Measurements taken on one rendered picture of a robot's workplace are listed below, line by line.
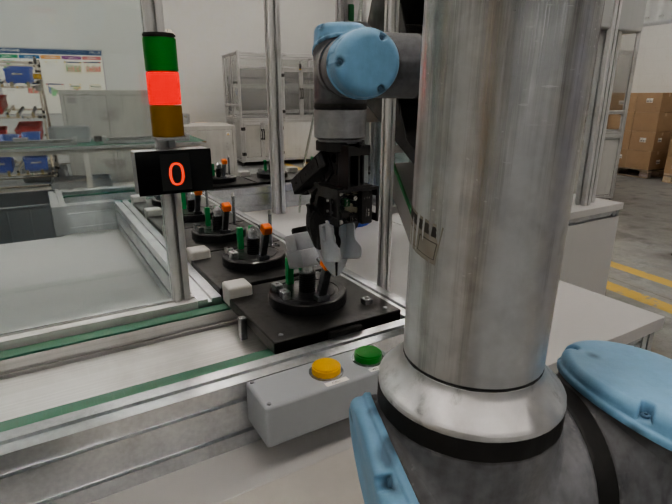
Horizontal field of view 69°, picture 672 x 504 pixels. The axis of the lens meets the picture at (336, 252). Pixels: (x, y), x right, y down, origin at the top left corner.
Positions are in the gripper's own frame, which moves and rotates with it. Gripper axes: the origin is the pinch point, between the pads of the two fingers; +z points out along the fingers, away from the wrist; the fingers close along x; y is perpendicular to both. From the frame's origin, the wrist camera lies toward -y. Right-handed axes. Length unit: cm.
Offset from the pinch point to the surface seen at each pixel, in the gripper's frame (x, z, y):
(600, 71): 165, -35, -64
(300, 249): -1.5, -0.9, -8.4
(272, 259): 1.7, 7.2, -28.2
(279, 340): -10.9, 9.2, 2.3
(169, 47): -18.0, -33.2, -18.7
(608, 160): 565, 51, -287
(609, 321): 62, 20, 12
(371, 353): -1.4, 9.0, 13.0
